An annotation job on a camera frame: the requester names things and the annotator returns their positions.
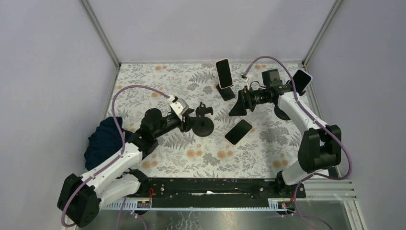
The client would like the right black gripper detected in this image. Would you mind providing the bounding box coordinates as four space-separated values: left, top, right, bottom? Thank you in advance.
229 86 271 117

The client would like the black folding phone stand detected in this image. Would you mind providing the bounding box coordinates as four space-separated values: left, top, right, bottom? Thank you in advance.
216 85 236 101

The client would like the black round-base phone stand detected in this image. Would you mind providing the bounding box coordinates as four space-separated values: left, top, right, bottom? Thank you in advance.
275 91 309 121

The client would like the small black phone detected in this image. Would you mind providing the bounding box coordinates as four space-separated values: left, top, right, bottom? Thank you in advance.
215 58 233 89

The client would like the lilac-cased phone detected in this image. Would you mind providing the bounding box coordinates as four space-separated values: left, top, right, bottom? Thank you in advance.
291 69 313 96

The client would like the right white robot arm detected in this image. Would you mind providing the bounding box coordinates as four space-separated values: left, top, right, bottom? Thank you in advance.
229 69 341 197

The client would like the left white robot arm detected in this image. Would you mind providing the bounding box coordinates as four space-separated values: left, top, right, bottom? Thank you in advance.
57 108 194 228

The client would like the floral table mat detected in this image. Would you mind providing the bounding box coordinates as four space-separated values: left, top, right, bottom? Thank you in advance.
107 63 302 178

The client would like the dark blue cloth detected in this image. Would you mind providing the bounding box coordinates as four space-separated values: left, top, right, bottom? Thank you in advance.
84 116 122 171

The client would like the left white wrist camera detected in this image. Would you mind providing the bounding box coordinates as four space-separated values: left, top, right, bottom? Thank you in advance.
168 95 189 120

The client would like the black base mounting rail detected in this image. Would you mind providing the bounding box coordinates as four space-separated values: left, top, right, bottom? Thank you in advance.
129 177 306 209

